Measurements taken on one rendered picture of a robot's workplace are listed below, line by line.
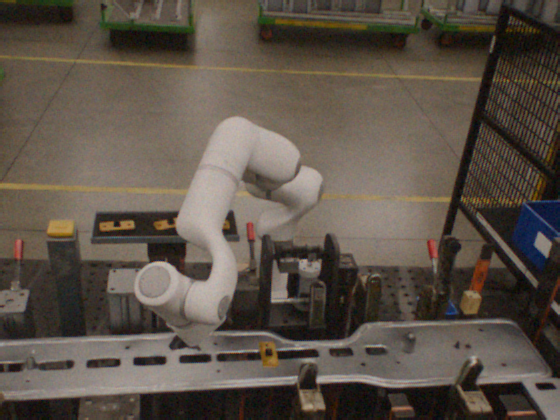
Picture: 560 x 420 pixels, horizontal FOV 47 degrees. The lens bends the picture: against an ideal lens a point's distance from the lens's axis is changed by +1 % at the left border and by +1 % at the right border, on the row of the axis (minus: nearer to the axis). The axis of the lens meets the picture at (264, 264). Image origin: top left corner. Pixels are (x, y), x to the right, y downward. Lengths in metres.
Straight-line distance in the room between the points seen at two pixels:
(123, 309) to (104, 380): 0.19
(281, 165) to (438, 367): 0.60
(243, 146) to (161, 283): 0.35
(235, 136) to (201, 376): 0.53
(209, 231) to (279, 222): 0.70
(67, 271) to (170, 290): 0.63
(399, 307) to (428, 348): 0.64
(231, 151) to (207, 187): 0.10
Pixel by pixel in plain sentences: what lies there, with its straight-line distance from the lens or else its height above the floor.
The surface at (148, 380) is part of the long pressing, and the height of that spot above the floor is 1.00.
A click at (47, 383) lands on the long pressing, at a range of 1.48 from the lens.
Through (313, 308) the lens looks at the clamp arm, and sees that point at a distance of 1.61.
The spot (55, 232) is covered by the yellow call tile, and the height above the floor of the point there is 1.16.
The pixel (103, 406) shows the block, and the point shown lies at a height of 1.03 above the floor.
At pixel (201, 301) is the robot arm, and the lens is 1.14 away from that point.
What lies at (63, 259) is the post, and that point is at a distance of 1.70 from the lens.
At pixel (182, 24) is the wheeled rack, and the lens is 7.45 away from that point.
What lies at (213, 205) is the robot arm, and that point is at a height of 1.41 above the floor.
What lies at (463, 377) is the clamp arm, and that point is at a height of 1.07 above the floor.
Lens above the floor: 2.00
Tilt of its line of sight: 33 degrees down
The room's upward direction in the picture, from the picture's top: 4 degrees clockwise
